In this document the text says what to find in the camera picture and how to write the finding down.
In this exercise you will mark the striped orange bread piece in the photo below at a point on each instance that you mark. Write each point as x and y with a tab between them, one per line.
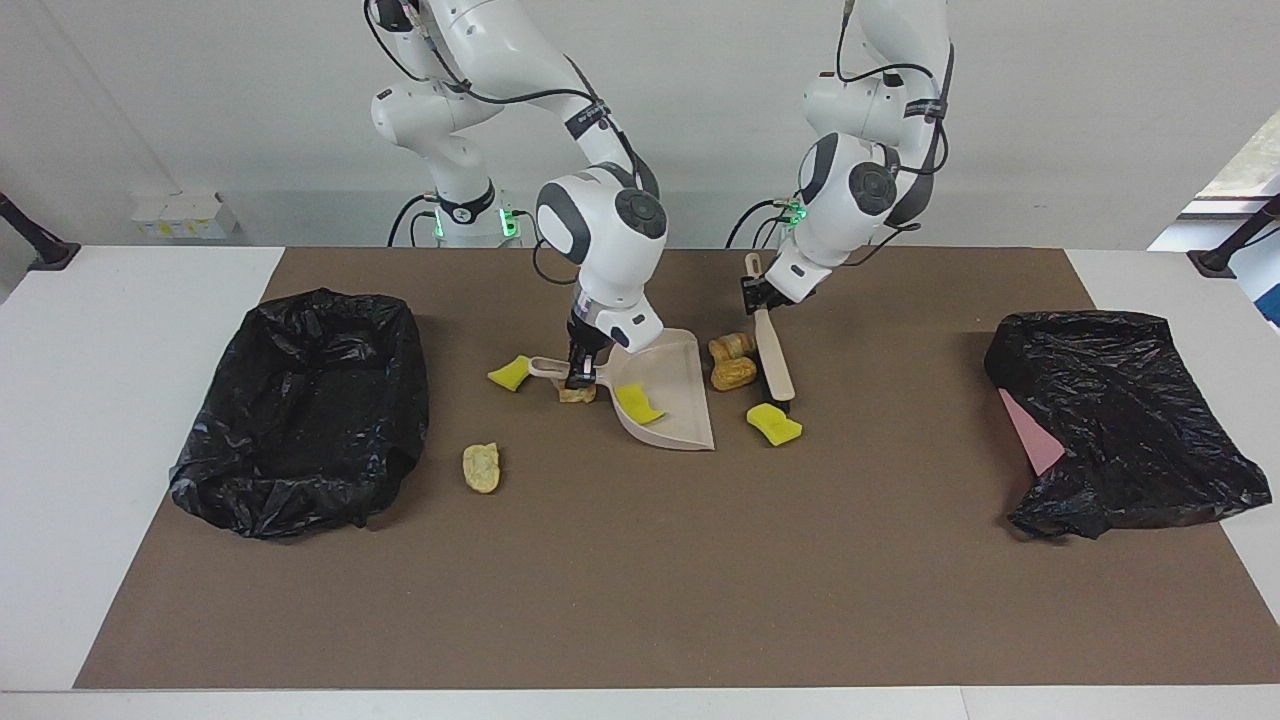
580	396

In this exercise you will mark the beige plastic dustpan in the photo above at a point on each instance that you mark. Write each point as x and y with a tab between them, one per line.
685	420

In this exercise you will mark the brown table mat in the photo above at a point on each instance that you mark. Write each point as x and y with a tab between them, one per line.
600	620

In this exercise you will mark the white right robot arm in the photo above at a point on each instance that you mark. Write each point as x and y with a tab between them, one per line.
600	225

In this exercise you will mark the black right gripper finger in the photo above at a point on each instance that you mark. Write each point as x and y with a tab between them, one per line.
590	371
574	371

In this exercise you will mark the beige hand brush black bristles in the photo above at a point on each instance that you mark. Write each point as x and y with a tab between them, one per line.
775	360

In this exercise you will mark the black stand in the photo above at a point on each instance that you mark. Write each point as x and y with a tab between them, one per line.
1225	255
40	250

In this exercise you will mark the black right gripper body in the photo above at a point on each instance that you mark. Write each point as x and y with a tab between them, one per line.
585	340

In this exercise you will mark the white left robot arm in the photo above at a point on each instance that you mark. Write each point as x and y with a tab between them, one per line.
850	190

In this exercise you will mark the pink bin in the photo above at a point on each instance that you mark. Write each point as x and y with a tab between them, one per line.
1035	435

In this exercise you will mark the striped pale bread piece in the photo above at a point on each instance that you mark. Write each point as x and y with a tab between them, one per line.
730	346

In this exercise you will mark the white wall box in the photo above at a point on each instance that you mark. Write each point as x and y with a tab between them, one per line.
185	215

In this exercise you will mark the brown bread roll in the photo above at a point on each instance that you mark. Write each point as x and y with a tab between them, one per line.
733	376

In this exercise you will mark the pale yellow bread piece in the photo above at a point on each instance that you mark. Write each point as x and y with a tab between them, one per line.
482	467

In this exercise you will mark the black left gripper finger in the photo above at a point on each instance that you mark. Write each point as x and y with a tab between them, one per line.
752	295

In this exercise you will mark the black trash bag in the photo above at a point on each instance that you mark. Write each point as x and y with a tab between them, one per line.
1130	420

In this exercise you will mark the small yellow sponge piece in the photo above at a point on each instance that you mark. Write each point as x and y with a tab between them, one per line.
510	372

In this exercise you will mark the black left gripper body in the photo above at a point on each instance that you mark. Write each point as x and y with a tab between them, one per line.
778	296

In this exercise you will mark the black trash bag bin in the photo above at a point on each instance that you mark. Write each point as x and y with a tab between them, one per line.
300	400

